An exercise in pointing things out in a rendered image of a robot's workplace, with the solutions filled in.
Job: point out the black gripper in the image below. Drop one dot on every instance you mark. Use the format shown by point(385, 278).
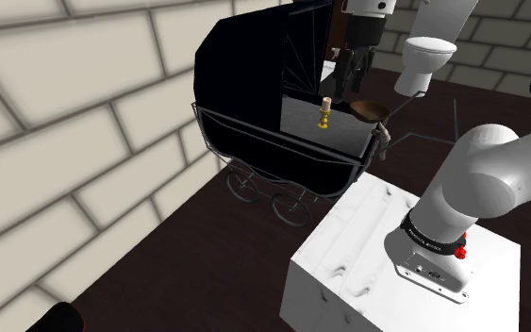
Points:
point(364, 31)

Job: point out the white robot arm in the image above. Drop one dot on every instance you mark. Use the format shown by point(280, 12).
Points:
point(476, 184)

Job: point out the brown bowl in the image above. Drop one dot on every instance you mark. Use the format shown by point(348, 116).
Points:
point(370, 112)

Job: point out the brown door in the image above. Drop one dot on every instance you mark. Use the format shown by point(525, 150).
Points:
point(337, 27)

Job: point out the brass candlestick with cream candle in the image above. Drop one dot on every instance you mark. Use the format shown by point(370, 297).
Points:
point(324, 120)

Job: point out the white toilet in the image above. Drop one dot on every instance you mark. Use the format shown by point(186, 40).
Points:
point(423, 57)

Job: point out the black pram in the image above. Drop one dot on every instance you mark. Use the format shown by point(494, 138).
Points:
point(242, 82)

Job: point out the white marbled robot stand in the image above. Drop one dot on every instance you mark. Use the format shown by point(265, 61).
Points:
point(338, 276)

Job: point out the black rounded object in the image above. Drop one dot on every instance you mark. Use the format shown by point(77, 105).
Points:
point(60, 319)

